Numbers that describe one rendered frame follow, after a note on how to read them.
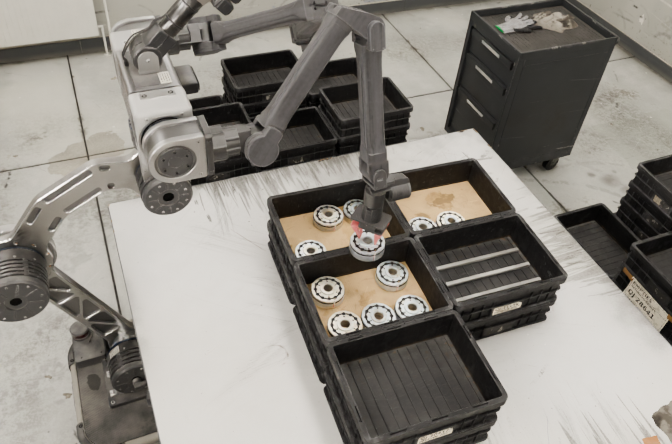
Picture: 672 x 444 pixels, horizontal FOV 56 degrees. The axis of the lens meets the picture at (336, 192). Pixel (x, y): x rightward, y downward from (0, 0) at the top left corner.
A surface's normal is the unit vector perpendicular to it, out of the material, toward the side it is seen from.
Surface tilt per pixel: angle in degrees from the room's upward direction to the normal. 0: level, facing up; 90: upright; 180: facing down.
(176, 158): 90
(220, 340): 0
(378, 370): 0
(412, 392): 0
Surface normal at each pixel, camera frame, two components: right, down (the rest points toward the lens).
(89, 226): 0.07, -0.74
